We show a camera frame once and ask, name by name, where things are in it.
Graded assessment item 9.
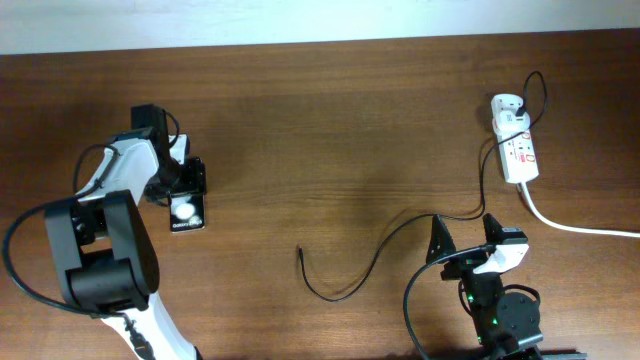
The black Samsung Galaxy smartphone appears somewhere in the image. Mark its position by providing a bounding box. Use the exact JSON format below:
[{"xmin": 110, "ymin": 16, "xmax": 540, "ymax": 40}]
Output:
[{"xmin": 169, "ymin": 195, "xmax": 206, "ymax": 233}]

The black USB charging cable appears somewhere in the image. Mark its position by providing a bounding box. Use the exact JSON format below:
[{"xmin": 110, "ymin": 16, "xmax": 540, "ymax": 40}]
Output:
[{"xmin": 296, "ymin": 70, "xmax": 549, "ymax": 303}]

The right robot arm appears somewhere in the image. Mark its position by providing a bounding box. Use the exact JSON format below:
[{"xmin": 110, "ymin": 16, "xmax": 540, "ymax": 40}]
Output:
[{"xmin": 426, "ymin": 214, "xmax": 543, "ymax": 359}]

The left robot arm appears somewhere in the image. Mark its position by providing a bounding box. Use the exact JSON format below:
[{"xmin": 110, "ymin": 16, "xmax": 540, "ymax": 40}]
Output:
[{"xmin": 45, "ymin": 128, "xmax": 201, "ymax": 359}]

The white power strip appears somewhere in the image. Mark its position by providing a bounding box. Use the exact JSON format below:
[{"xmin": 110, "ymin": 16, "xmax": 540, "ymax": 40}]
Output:
[{"xmin": 491, "ymin": 94, "xmax": 539, "ymax": 184}]

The white power strip cord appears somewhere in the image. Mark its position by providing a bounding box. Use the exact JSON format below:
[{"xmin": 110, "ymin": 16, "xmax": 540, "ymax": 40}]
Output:
[{"xmin": 517, "ymin": 181, "xmax": 640, "ymax": 239}]

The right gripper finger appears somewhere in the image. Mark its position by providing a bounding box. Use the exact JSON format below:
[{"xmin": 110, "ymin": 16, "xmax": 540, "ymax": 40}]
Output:
[
  {"xmin": 482, "ymin": 213, "xmax": 508, "ymax": 245},
  {"xmin": 426, "ymin": 215, "xmax": 456, "ymax": 264}
]

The white USB wall charger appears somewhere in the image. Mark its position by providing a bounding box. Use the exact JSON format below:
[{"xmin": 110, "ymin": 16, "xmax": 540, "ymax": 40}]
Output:
[{"xmin": 492, "ymin": 110, "xmax": 531, "ymax": 137}]

